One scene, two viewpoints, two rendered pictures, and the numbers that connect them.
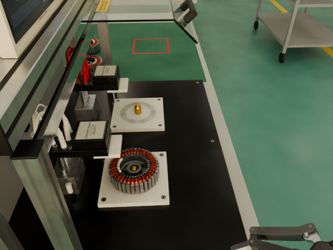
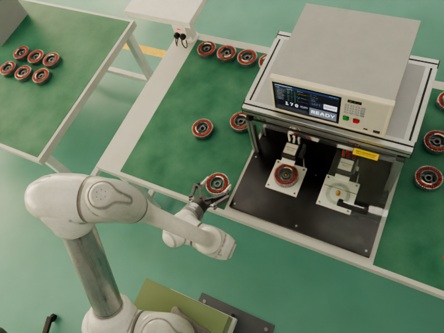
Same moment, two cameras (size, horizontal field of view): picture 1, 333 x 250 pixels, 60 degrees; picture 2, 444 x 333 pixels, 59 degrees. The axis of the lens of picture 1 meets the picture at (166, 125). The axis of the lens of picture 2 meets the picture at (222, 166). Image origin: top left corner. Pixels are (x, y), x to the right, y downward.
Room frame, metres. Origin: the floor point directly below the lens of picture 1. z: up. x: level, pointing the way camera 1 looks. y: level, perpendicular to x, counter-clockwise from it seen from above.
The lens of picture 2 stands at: (0.83, -0.62, 2.46)
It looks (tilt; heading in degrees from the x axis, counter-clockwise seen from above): 61 degrees down; 138
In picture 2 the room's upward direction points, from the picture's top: 23 degrees counter-clockwise
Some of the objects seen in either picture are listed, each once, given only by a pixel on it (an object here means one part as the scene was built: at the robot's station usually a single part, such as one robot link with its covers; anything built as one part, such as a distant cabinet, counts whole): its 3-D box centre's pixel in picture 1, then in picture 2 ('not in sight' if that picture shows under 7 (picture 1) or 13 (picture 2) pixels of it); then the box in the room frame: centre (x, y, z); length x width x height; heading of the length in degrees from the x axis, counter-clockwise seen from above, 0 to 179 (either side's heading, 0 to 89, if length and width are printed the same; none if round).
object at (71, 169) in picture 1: (69, 173); (296, 149); (0.43, 0.22, 0.80); 0.07 x 0.05 x 0.06; 3
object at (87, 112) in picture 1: (87, 109); not in sight; (0.67, 0.23, 0.80); 0.07 x 0.05 x 0.06; 3
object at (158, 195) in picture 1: (135, 177); (286, 178); (0.44, 0.07, 0.78); 0.15 x 0.15 x 0.01; 3
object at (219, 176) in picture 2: not in sight; (217, 184); (0.17, -0.09, 0.82); 0.11 x 0.11 x 0.04
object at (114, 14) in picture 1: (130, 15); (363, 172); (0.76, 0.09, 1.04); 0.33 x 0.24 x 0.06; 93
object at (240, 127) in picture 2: not in sight; (240, 121); (0.10, 0.28, 0.77); 0.11 x 0.11 x 0.04
